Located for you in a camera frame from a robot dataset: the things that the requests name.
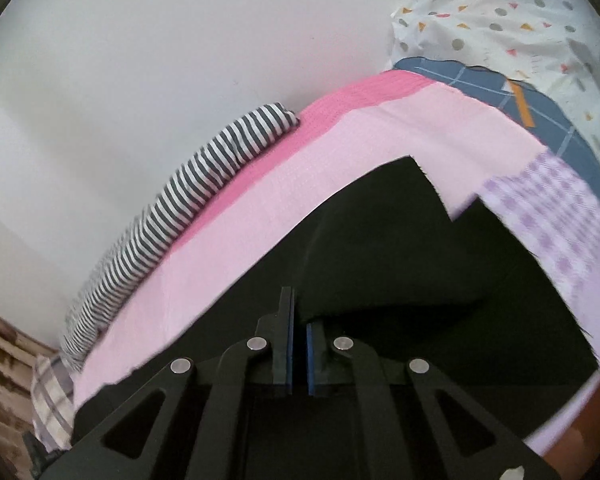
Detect grey white striped cloth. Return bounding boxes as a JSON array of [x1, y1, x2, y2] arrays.
[[60, 103, 300, 373]]

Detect black pants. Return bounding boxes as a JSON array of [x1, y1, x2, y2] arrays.
[[72, 155, 598, 480]]

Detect blue checked cloth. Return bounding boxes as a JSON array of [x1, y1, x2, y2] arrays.
[[394, 56, 600, 216]]

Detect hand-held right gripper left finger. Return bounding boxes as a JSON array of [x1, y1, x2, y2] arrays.
[[40, 287, 295, 480]]

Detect purple plaid cloth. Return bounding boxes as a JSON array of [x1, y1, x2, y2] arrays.
[[30, 355, 76, 453]]

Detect pink and purple bed sheet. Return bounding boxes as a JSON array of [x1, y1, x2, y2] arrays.
[[72, 70, 600, 456]]

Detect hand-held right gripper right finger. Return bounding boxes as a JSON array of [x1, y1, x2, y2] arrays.
[[306, 322, 563, 480]]

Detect white quilt with coloured shapes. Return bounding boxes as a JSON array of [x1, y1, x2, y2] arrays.
[[390, 0, 600, 181]]

